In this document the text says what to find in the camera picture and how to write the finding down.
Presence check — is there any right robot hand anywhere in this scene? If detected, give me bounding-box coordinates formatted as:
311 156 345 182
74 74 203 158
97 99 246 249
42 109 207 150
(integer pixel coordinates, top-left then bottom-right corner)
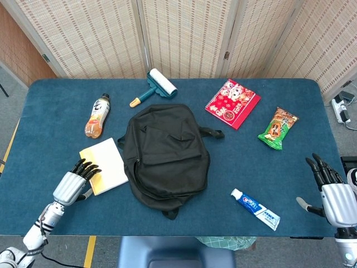
296 152 357 227

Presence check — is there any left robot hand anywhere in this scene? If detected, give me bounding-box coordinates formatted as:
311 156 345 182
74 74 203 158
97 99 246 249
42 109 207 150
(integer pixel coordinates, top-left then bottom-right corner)
52 158 102 207

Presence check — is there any white and yellow book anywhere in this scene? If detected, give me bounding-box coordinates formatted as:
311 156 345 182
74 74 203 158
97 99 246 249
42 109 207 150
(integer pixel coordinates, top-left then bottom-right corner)
79 137 129 197

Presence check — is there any black backpack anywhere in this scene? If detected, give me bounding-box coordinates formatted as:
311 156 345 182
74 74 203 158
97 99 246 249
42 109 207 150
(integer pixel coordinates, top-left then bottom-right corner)
117 103 225 221

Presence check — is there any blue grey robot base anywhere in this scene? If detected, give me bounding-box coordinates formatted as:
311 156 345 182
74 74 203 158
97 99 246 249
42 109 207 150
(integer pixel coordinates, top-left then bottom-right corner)
117 236 237 268

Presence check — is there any black and white shoe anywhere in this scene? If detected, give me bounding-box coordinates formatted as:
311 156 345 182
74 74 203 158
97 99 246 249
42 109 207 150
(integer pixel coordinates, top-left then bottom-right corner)
346 168 357 195

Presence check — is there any black box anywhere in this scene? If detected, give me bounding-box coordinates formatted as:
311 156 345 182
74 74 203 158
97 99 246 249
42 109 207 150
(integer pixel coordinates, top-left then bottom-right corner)
340 156 357 170

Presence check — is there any yellow floor tape strip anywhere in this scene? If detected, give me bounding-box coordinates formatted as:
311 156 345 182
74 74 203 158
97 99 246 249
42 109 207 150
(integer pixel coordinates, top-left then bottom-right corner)
0 119 21 174
83 236 97 268

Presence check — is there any blue felt table cover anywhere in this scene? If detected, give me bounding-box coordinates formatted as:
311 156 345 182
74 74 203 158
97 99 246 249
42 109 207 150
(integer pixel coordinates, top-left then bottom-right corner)
0 78 357 238

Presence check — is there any orange tea bottle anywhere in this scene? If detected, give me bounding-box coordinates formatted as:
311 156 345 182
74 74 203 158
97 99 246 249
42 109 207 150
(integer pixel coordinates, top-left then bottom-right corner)
84 93 110 140

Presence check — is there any white blue toothpaste tube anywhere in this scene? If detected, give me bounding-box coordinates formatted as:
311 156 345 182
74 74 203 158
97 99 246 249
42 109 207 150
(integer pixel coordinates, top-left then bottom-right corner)
230 188 281 232

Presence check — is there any white power strip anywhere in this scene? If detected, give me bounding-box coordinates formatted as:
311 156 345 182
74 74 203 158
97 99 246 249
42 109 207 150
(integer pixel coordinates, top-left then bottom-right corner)
331 94 351 124

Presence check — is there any green snack bag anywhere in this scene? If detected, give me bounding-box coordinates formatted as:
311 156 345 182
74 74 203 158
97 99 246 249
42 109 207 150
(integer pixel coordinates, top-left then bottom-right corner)
257 107 300 151

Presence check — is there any dark grey power adapter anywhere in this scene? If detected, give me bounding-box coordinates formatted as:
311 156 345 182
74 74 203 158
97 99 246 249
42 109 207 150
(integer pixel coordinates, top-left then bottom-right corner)
341 90 356 103

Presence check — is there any green checked cloth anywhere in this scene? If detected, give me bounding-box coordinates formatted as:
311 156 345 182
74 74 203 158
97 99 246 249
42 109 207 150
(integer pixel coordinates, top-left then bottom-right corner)
195 236 257 252

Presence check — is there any teal lint roller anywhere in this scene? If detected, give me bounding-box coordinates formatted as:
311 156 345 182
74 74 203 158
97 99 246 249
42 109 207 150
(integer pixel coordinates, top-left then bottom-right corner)
129 68 179 108

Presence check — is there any brown woven screen panel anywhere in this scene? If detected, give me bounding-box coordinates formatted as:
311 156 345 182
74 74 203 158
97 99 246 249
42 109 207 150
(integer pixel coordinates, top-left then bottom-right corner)
0 2 58 87

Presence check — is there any red spiral calendar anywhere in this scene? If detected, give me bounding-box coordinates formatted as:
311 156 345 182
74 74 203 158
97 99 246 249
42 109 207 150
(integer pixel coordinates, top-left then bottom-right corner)
205 78 262 131

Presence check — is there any beige woven screen panel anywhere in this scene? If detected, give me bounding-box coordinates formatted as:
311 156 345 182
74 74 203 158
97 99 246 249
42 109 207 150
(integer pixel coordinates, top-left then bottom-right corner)
5 0 147 79
264 0 357 102
136 0 240 79
221 0 306 79

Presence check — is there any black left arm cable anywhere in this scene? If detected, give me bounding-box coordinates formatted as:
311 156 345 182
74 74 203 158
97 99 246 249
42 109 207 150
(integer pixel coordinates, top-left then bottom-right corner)
38 217 85 268

